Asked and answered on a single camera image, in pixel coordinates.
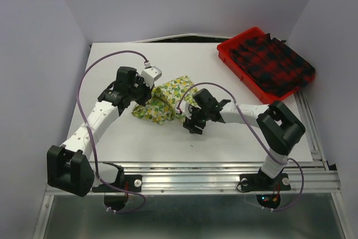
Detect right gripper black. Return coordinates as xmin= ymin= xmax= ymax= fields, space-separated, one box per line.
xmin=183 ymin=103 xmax=210 ymax=134

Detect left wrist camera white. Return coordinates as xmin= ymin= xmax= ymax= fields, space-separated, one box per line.
xmin=140 ymin=67 xmax=162 ymax=88

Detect aluminium frame rails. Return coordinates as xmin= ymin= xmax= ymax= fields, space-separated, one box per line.
xmin=34 ymin=93 xmax=353 ymax=238

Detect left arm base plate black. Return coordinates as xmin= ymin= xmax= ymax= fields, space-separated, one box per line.
xmin=92 ymin=174 xmax=143 ymax=193

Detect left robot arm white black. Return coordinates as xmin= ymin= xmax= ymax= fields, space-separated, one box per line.
xmin=46 ymin=66 xmax=162 ymax=197

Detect lemon print skirt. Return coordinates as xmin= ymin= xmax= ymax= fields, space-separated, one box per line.
xmin=131 ymin=76 xmax=194 ymax=125

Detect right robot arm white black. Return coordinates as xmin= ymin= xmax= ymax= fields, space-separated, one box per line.
xmin=177 ymin=89 xmax=305 ymax=191

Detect red black plaid skirt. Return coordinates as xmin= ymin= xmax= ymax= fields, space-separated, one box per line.
xmin=229 ymin=34 xmax=315 ymax=97

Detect red plastic tray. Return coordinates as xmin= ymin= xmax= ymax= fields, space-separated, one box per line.
xmin=217 ymin=27 xmax=315 ymax=104

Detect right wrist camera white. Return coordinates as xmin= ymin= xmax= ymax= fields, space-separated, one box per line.
xmin=176 ymin=101 xmax=187 ymax=115

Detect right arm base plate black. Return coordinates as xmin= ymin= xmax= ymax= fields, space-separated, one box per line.
xmin=237 ymin=173 xmax=291 ymax=193

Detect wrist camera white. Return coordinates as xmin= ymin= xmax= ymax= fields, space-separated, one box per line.
xmin=176 ymin=101 xmax=187 ymax=115
xmin=140 ymin=67 xmax=162 ymax=88

